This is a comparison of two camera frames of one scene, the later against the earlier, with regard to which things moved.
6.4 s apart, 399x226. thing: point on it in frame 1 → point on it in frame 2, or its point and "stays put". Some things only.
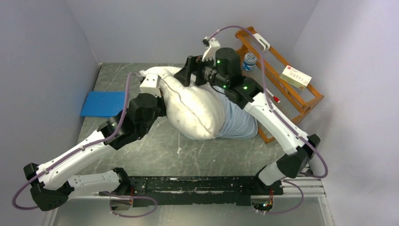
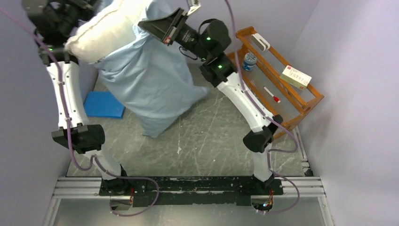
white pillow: [195, 110] → [106, 29]
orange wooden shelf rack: [262, 67] stays put
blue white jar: [250, 61] stays put
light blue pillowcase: [235, 122] → [149, 79]
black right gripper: [194, 66] → [167, 28]
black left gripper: [163, 113] → [86, 7]
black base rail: [214, 190] stays put
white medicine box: [295, 77] stays put
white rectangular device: [266, 44] stays put
